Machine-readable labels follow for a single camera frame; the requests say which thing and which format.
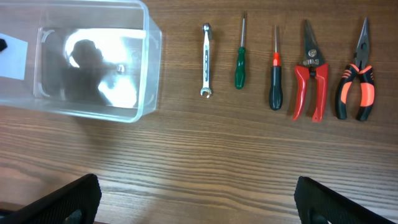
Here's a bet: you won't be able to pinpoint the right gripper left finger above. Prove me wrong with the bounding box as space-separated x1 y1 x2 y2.
1 174 102 224

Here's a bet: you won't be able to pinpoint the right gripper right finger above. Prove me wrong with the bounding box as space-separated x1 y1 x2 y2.
294 176 394 224

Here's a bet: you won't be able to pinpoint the black red screwdriver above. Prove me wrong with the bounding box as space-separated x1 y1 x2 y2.
269 26 283 111

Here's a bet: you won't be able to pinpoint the red handled snips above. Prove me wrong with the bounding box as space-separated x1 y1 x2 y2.
293 20 329 122

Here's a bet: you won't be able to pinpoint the green handled screwdriver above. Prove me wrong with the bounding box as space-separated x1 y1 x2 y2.
234 12 246 90

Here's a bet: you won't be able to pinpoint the orange black needle-nose pliers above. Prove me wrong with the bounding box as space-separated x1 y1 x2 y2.
334 17 376 122

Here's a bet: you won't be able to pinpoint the clear plastic container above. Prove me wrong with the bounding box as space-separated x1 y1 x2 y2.
1 1 162 123

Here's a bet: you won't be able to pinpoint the silver combination wrench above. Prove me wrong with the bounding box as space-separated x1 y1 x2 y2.
200 23 212 98

